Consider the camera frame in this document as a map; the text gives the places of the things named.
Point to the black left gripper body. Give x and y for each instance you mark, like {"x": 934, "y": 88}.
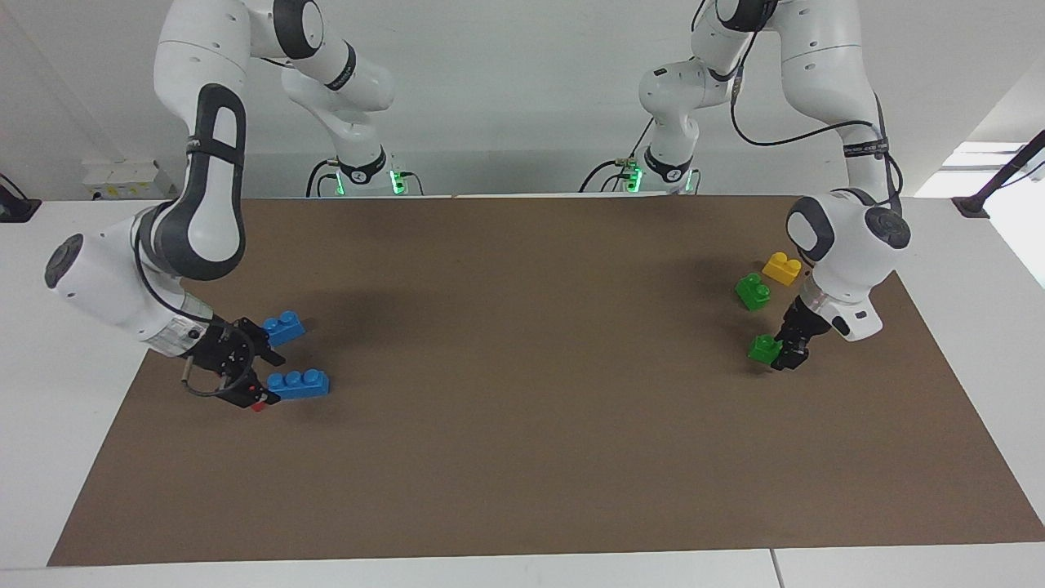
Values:
{"x": 804, "y": 327}

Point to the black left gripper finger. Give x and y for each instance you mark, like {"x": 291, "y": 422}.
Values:
{"x": 792, "y": 360}

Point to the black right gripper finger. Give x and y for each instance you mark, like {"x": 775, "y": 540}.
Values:
{"x": 265, "y": 347}
{"x": 249, "y": 394}

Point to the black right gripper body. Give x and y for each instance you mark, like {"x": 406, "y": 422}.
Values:
{"x": 224, "y": 355}

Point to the green two-stud toy block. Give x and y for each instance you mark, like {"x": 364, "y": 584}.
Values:
{"x": 763, "y": 349}
{"x": 752, "y": 293}

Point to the blue three-stud toy block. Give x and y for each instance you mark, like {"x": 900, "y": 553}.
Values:
{"x": 300, "y": 385}
{"x": 287, "y": 327}

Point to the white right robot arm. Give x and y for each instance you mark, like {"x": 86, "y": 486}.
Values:
{"x": 196, "y": 204}

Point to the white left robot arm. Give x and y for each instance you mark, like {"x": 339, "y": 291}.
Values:
{"x": 849, "y": 253}

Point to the yellow two-stud toy block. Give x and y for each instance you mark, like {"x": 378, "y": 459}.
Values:
{"x": 780, "y": 269}

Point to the white power strip box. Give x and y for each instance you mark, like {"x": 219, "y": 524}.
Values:
{"x": 126, "y": 180}

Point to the black stand with clamp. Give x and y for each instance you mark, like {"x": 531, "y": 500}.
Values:
{"x": 971, "y": 204}

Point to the black table clamp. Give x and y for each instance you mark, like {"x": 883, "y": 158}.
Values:
{"x": 16, "y": 208}

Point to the brown table mat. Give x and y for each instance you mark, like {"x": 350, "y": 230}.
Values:
{"x": 522, "y": 457}

